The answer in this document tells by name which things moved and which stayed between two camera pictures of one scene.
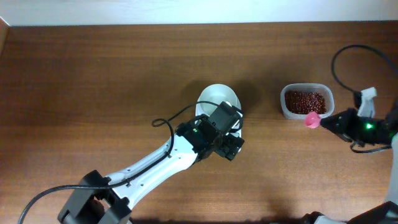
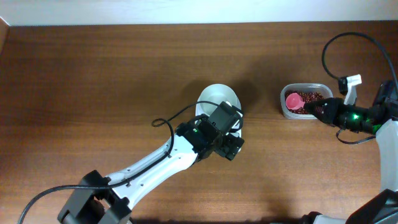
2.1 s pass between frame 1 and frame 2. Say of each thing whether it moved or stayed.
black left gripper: stayed
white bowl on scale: stayed
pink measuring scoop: moved
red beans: stayed
